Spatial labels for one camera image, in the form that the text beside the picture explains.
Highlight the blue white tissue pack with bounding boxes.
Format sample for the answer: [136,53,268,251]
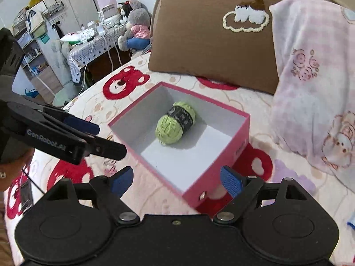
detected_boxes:
[347,212,355,229]

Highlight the person's left hand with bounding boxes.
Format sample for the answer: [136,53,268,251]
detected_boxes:
[0,148,35,192]

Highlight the bear print bed blanket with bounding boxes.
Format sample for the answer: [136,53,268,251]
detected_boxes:
[1,54,354,265]

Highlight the green yarn ball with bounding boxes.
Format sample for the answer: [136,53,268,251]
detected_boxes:
[155,102,196,145]

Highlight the pink cardboard box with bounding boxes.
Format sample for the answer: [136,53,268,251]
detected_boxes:
[108,82,250,208]

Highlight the table with patterned cloth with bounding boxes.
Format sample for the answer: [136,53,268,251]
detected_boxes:
[67,24,126,85]

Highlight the white shelf cabinet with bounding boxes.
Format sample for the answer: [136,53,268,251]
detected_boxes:
[1,0,97,106]

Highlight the pink checkered pillow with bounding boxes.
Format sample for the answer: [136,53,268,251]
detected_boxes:
[270,0,354,190]

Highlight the grey plush toy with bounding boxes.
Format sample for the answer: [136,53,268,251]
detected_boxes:
[117,0,152,52]

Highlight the brown pillow with cloud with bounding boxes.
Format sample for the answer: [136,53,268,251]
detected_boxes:
[149,0,282,94]

